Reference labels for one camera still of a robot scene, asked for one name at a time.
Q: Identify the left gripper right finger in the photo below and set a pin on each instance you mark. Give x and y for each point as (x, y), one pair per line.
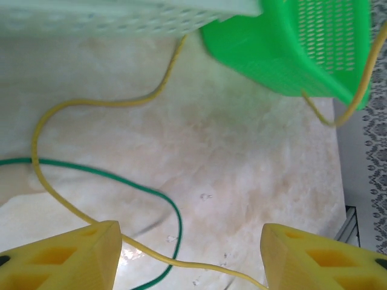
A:
(290, 262)

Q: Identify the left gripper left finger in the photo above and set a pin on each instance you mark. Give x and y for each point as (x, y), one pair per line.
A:
(90, 259)

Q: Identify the bright green plastic basket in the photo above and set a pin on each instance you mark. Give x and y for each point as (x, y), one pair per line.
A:
(272, 45)

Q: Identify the pale mint plastic basket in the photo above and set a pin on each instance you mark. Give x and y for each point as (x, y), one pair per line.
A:
(121, 18)

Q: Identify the aluminium side rail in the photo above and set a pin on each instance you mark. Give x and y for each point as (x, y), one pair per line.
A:
(350, 229)

